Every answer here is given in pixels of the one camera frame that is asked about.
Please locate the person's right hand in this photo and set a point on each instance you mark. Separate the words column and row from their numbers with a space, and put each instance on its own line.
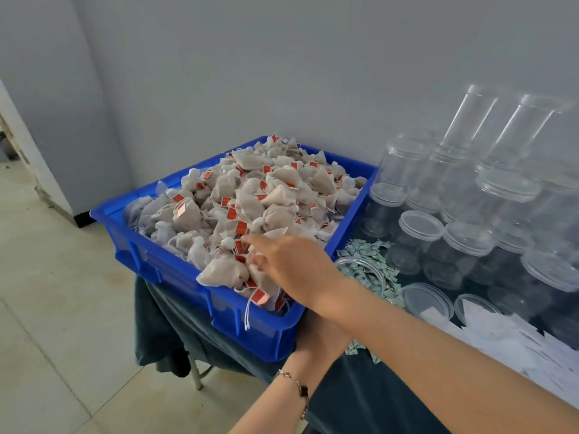
column 294, row 266

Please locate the person's left hand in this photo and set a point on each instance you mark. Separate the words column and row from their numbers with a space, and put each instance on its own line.
column 321, row 339

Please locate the clear jar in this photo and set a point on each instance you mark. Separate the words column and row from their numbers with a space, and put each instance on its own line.
column 362, row 275

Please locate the pile of tea bags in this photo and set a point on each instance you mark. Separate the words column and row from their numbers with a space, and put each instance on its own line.
column 235, row 203

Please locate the pile of green desiccant packets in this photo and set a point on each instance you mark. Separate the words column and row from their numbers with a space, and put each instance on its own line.
column 382, row 251

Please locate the stack of clear lids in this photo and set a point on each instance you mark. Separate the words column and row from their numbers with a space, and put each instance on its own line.
column 427, row 300

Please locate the pile of white label papers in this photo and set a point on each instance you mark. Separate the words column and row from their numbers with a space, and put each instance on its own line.
column 516, row 348

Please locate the group of lidded jars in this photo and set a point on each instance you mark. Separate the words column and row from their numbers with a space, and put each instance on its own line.
column 488, row 203

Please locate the person's left forearm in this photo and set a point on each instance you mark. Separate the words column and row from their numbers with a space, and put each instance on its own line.
column 271, row 407

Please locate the metal table leg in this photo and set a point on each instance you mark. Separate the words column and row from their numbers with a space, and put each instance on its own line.
column 195, row 375

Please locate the blue plastic tray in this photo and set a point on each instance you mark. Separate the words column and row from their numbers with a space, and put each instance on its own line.
column 154, row 257

